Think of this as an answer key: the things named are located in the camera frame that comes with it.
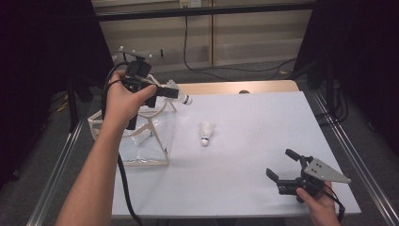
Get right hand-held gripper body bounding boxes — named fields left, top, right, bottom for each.
left=276, top=154, right=352, bottom=199

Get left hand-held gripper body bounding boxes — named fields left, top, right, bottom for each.
left=118, top=45, right=160, bottom=131

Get white feather shuttlecock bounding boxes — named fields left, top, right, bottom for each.
left=198, top=121, right=216, bottom=147
left=166, top=79, right=194, bottom=106
left=133, top=130, right=153, bottom=146

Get clear bag with beige trim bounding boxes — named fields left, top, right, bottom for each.
left=88, top=74, right=177, bottom=168

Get person's left hand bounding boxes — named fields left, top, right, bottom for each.
left=103, top=69, right=158, bottom=130

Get person's right hand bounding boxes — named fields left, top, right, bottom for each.
left=295, top=181, right=342, bottom=226

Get black metal stand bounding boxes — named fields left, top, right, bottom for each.
left=295, top=60, right=335, bottom=109

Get black curtain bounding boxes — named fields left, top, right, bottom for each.
left=0, top=0, right=117, bottom=189
left=293, top=0, right=399, bottom=154

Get silver metal floor rail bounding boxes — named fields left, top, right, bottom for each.
left=25, top=121, right=86, bottom=226
left=311, top=90, right=399, bottom=226

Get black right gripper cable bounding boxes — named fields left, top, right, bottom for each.
left=316, top=183, right=346, bottom=224

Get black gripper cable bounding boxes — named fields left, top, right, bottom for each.
left=101, top=61, right=144, bottom=226
left=316, top=183, right=346, bottom=224

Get black power cable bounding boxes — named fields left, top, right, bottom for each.
left=183, top=15, right=297, bottom=82

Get black floor cables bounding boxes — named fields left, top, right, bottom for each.
left=314, top=81, right=350, bottom=127

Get white wall socket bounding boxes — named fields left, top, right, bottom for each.
left=179, top=0, right=202, bottom=8

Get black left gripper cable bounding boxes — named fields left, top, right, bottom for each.
left=101, top=61, right=144, bottom=226

